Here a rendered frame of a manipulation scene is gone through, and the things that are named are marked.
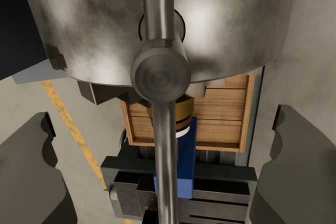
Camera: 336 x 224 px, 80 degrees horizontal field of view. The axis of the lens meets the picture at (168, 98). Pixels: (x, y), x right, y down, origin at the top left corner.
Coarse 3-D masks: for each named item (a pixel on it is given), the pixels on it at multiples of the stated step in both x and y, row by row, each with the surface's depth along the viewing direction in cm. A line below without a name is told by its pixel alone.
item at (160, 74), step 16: (176, 32) 11; (144, 48) 7; (160, 48) 7; (176, 48) 7; (144, 64) 7; (160, 64) 7; (176, 64) 7; (144, 80) 7; (160, 80) 7; (176, 80) 7; (144, 96) 8; (160, 96) 8; (176, 96) 8
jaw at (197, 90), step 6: (246, 72) 28; (252, 72) 28; (258, 72) 27; (222, 78) 29; (192, 84) 31; (198, 84) 30; (204, 84) 30; (210, 84) 30; (216, 84) 30; (222, 84) 30; (186, 90) 31; (192, 90) 31; (198, 90) 31; (204, 90) 31; (192, 96) 32; (198, 96) 31
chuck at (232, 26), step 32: (32, 0) 18; (64, 0) 15; (96, 0) 14; (128, 0) 14; (192, 0) 14; (224, 0) 14; (256, 0) 15; (288, 0) 18; (64, 32) 17; (96, 32) 15; (128, 32) 15; (192, 32) 15; (224, 32) 15; (256, 32) 17; (96, 64) 17; (128, 64) 16; (192, 64) 16; (224, 64) 17; (256, 64) 18
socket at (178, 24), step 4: (176, 12) 14; (176, 16) 14; (180, 16) 14; (176, 20) 14; (180, 20) 14; (140, 24) 15; (144, 24) 14; (176, 24) 15; (180, 24) 15; (140, 28) 15; (144, 28) 15; (180, 28) 15; (140, 32) 15; (144, 32) 15; (180, 32) 15; (140, 36) 15; (180, 36) 15
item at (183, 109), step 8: (184, 96) 32; (176, 104) 30; (184, 104) 32; (192, 104) 34; (176, 112) 32; (184, 112) 32; (152, 120) 35; (176, 120) 32; (184, 120) 34; (176, 128) 34; (184, 128) 35
